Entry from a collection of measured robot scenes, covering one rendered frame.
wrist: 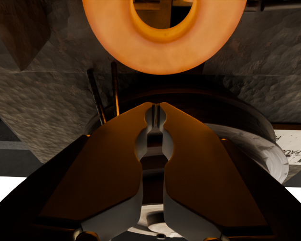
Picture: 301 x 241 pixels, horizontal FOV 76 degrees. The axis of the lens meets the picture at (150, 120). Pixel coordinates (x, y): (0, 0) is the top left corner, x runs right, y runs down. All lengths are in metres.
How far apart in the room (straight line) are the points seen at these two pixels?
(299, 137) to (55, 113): 0.65
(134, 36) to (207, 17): 0.08
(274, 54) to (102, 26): 0.26
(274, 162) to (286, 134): 0.20
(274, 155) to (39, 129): 0.59
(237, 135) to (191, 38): 0.17
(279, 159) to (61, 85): 0.47
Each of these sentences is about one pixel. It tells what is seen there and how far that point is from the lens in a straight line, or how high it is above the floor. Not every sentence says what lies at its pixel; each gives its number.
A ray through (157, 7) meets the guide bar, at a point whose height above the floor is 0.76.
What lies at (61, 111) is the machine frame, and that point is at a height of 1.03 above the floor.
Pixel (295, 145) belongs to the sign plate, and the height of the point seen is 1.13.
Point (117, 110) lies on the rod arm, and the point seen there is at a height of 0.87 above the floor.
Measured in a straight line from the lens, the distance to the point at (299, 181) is 9.24.
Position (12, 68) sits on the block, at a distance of 0.27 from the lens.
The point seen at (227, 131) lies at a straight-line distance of 0.31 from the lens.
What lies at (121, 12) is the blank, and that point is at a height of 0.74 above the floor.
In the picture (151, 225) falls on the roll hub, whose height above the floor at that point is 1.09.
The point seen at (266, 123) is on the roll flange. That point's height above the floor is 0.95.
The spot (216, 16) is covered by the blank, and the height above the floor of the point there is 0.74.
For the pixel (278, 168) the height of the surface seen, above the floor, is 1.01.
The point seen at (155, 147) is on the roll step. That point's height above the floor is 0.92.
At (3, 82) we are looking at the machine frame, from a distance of 0.55.
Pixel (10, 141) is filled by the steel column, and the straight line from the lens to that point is 6.49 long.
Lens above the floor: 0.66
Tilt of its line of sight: 50 degrees up
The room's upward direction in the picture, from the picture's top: 179 degrees clockwise
